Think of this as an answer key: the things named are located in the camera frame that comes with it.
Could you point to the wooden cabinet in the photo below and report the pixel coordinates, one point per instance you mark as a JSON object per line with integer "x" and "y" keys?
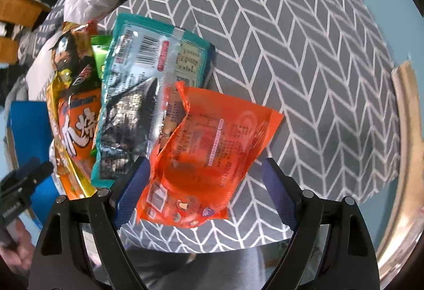
{"x": 16, "y": 11}

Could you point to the person's left hand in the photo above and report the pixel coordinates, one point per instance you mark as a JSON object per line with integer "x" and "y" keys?
{"x": 20, "y": 253}

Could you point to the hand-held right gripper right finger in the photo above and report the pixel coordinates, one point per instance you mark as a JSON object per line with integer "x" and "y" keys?
{"x": 280, "y": 197}

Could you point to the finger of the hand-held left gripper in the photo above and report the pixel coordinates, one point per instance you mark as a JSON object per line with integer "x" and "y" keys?
{"x": 36, "y": 170}

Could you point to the black and orange snack packet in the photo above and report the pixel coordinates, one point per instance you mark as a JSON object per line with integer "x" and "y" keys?
{"x": 76, "y": 111}

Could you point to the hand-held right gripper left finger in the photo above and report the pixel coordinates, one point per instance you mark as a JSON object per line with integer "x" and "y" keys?
{"x": 131, "y": 192}

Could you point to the yellow orange snack packet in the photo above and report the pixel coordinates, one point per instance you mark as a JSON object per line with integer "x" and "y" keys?
{"x": 78, "y": 189}

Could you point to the teal snack packet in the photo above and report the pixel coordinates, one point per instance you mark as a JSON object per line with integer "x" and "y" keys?
{"x": 139, "y": 78}

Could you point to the grey herringbone table cloth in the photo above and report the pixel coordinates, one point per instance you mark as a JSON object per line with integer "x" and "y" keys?
{"x": 298, "y": 78}

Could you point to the green snack packet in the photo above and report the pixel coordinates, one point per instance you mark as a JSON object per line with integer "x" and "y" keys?
{"x": 99, "y": 51}

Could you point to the round metal table rim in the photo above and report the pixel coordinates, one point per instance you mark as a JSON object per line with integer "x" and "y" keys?
{"x": 400, "y": 160}

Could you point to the blue cardboard box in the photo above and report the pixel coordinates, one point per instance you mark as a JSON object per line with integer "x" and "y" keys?
{"x": 29, "y": 124}

